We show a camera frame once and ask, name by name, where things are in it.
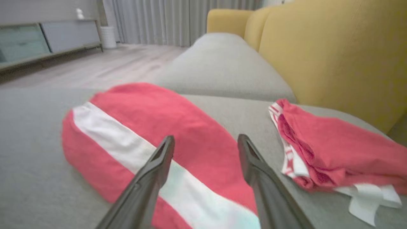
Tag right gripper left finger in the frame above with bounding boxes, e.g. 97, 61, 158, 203
96, 135, 176, 229

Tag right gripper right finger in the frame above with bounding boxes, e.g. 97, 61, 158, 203
238, 134, 316, 229

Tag red shorts with white stripe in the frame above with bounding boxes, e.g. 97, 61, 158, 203
61, 82, 262, 229

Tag red jersey with white sleeves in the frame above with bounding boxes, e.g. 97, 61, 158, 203
268, 99, 407, 227

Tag large grey sofa seat cushion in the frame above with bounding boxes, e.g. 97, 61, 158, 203
0, 87, 407, 229

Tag small grey sofa seat cushion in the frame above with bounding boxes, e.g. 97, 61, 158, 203
155, 32, 297, 103

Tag white ribbed cylindrical bin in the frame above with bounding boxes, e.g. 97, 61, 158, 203
100, 26, 118, 49

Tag yellow sofa backrest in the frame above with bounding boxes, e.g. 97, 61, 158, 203
206, 0, 407, 135

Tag grey curtain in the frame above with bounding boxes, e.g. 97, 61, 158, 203
102, 0, 265, 48

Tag grey low tv cabinet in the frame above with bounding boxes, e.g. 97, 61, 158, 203
0, 0, 104, 74

